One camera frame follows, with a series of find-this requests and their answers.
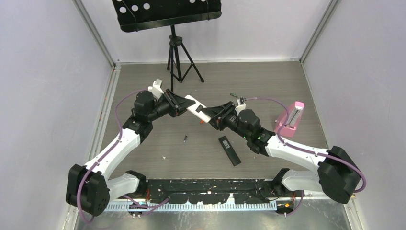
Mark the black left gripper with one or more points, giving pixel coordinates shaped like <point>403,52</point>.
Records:
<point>178,105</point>

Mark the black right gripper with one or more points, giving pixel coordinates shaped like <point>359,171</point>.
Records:
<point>220,120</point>

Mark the white remote control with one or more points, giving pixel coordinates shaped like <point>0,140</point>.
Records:
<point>197,109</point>

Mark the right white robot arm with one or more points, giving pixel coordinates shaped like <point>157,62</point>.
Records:
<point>330,171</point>

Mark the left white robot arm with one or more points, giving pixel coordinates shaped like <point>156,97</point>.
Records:
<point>90,187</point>

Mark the black remote control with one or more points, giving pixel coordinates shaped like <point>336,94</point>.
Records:
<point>227,146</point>

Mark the pink metronome box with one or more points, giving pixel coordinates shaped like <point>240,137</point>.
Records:
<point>287,122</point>

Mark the black music stand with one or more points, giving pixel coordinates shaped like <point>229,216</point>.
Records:
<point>138,15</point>

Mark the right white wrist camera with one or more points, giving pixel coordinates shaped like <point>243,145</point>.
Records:
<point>241,105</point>

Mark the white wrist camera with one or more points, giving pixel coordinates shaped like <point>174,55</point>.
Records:
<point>241,105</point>
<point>156,89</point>

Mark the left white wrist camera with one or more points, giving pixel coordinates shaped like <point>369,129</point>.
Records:
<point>156,89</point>

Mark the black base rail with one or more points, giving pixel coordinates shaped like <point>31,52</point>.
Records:
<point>217,191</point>

